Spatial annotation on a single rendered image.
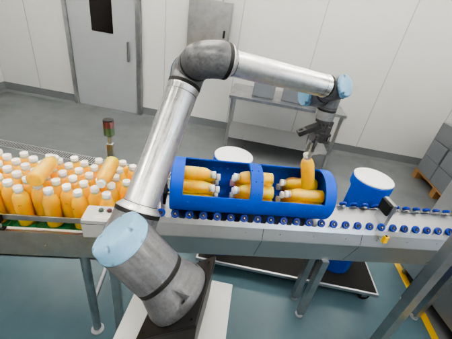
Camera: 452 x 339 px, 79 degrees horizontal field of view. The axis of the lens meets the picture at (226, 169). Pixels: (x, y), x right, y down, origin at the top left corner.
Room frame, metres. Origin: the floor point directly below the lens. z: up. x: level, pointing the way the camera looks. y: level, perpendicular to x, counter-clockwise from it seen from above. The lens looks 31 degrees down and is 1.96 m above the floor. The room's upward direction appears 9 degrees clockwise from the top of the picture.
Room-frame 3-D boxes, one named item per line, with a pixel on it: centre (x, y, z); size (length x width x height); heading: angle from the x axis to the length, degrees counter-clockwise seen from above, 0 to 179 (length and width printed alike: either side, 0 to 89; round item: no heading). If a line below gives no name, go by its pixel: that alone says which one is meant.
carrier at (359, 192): (1.76, -1.06, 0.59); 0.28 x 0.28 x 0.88
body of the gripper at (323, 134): (1.31, -0.43, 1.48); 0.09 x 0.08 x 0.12; 99
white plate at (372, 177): (1.76, -1.06, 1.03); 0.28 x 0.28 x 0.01
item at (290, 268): (1.76, -0.64, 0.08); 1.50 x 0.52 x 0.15; 87
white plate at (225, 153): (1.74, -0.04, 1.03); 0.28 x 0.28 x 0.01
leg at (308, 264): (1.43, -0.71, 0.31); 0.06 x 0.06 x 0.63; 8
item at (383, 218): (1.40, -1.00, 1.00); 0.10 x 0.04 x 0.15; 8
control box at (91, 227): (0.88, 0.47, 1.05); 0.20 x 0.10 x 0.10; 98
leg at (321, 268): (1.29, -0.73, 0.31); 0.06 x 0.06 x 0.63; 8
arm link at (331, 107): (1.31, -0.43, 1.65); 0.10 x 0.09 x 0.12; 120
